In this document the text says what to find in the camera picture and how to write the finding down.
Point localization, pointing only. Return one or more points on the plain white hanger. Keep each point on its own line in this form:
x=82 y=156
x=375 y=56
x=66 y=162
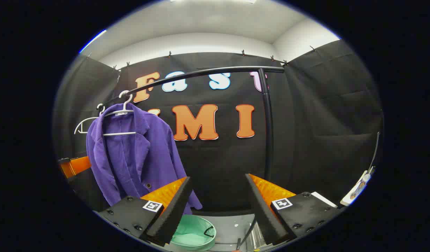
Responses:
x=87 y=120

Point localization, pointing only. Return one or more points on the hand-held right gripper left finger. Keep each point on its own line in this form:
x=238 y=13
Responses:
x=173 y=213

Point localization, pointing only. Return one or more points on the black backdrop cloth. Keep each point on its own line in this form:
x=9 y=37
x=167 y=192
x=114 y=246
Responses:
x=323 y=122

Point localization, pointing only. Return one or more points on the white printed board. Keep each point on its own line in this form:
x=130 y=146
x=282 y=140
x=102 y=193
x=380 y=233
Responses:
x=356 y=190

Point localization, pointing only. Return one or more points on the green laundry hamper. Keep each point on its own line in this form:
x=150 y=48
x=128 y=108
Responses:
x=194 y=238

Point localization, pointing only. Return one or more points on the white hanger with label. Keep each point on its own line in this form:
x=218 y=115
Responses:
x=125 y=112

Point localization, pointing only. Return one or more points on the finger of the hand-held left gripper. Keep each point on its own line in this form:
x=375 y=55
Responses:
x=78 y=165

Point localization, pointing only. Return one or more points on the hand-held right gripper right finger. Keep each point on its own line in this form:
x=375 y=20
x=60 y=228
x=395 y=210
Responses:
x=262 y=213

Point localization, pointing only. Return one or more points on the black metal clothes rack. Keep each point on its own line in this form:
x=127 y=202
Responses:
x=267 y=122

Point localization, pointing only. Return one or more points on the small black backdrop clips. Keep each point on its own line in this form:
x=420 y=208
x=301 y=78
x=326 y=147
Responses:
x=242 y=53

